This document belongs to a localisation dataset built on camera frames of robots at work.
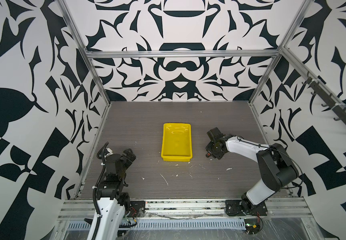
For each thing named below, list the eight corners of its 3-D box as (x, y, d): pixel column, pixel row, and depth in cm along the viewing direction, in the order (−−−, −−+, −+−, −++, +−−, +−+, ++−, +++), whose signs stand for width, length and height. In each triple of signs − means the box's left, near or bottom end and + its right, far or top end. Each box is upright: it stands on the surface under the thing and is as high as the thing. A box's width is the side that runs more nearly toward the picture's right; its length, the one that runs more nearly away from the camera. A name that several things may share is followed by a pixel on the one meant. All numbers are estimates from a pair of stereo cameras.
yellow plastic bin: (161, 162, 92) (161, 156, 86) (163, 128, 108) (163, 122, 102) (192, 162, 92) (193, 156, 86) (189, 128, 108) (190, 122, 102)
